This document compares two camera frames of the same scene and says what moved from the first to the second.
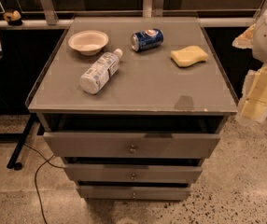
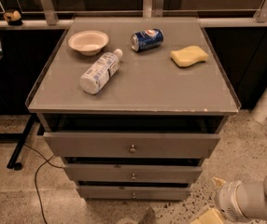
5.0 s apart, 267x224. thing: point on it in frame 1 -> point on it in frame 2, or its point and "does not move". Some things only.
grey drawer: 130,173 does not move
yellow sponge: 188,56 does not move
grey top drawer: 65,145 does not move
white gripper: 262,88 -> 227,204
